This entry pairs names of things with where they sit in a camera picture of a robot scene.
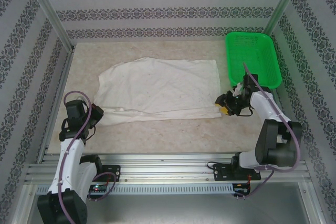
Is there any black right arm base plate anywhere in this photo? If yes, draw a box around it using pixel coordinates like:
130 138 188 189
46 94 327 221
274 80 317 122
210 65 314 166
213 163 262 182

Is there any white t-shirt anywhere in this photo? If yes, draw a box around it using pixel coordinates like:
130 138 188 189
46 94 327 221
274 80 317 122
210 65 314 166
93 57 223 128

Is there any aluminium corner post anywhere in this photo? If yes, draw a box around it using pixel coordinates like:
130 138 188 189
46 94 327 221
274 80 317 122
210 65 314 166
23 0 76 51
264 0 309 36

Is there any grey sheet metal shelf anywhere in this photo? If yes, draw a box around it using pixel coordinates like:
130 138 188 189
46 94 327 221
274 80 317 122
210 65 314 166
20 184 318 224

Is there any circuit board with green light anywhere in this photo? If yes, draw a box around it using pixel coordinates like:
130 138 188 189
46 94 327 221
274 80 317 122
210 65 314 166
90 185 109 193

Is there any green plastic basket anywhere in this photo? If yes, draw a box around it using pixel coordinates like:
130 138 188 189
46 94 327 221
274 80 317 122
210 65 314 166
225 31 283 90

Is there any slotted grey cable duct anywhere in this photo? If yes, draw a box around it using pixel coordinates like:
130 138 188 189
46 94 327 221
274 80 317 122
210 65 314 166
36 183 235 195

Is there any aluminium mounting rail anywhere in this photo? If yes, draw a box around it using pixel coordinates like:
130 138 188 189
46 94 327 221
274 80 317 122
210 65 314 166
25 152 315 184

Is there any small circuit board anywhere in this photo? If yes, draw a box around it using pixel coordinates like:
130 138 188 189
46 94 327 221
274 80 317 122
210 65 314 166
233 183 250 193

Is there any aluminium side rail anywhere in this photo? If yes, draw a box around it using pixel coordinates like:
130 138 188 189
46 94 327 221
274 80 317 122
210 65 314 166
38 47 76 156

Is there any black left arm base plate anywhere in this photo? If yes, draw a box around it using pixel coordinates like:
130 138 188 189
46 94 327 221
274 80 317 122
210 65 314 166
101 165 122 183

